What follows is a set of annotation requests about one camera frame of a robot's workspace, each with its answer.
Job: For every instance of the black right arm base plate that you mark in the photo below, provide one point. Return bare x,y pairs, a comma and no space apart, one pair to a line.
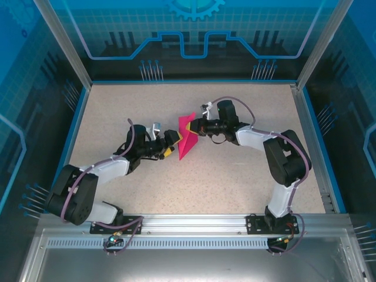
255,224

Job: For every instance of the blue table border frame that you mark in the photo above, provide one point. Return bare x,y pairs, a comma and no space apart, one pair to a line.
194,81

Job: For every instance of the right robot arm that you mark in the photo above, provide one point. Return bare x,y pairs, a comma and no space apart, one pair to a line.
288,158

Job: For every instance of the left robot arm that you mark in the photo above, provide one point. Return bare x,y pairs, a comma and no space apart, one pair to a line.
73,199

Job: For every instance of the aluminium frame post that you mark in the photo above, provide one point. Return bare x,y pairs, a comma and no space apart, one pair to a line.
65,44
323,44

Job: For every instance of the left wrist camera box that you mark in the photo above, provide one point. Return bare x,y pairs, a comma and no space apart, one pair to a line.
155,129

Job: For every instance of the aluminium mounting rail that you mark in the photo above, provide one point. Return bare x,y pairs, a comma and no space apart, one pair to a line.
194,223

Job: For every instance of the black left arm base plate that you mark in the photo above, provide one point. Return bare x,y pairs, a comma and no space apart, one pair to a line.
101,227

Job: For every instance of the pink paper sheet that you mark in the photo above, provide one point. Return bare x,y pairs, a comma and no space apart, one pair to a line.
186,147

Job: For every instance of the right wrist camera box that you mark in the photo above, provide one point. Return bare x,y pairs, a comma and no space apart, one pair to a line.
208,108

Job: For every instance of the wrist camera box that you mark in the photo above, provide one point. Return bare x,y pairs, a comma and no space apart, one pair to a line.
208,108
155,129

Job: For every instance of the aluminium side rail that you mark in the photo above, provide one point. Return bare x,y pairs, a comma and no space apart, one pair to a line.
305,117

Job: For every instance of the grey metal tray panel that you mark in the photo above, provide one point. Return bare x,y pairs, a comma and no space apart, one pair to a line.
188,264

